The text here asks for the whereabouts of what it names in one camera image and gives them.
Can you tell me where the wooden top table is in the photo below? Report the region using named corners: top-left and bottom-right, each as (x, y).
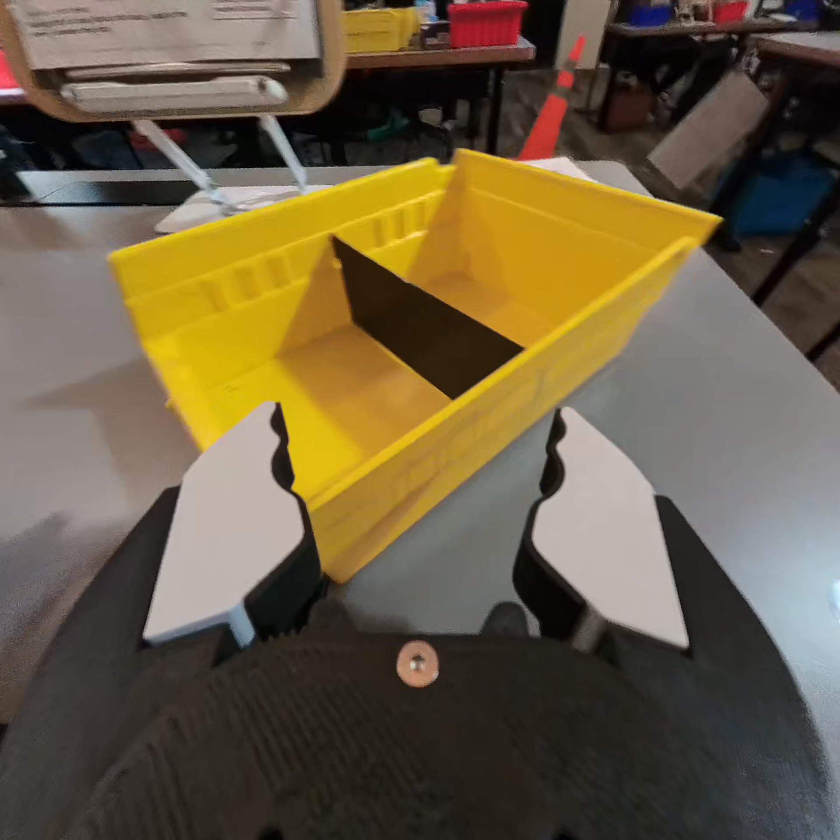
top-left (344, 36), bottom-right (537, 165)

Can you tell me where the white board stand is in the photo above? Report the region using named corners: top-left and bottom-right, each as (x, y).
top-left (131, 115), bottom-right (336, 235)

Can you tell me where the red plastic bin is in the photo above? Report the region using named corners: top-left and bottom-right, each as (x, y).
top-left (448, 0), bottom-right (529, 49)

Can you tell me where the blue storage bin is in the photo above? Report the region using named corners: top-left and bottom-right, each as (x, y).
top-left (725, 152), bottom-right (836, 238)

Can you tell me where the grey flat board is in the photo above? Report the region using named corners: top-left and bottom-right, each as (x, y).
top-left (646, 69), bottom-right (770, 191)

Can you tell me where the black bin divider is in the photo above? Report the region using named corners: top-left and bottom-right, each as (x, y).
top-left (331, 235), bottom-right (526, 400)

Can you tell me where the white printed cardboard box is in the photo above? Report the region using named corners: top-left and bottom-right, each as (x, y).
top-left (0, 0), bottom-right (347, 123)

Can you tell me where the small yellow storage bin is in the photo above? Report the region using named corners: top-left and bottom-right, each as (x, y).
top-left (341, 7), bottom-right (421, 53)

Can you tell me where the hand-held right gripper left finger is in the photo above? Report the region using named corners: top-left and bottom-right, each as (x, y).
top-left (142, 400), bottom-right (327, 649)

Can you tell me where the black frame table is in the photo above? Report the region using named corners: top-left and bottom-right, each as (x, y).
top-left (748, 29), bottom-right (840, 362)

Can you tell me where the orange traffic cone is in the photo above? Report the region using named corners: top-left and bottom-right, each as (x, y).
top-left (517, 34), bottom-right (587, 161)

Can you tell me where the yellow plastic bin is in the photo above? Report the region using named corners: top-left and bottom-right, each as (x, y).
top-left (107, 148), bottom-right (724, 585)

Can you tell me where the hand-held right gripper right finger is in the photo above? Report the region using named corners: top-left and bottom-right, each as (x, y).
top-left (513, 406), bottom-right (691, 654)

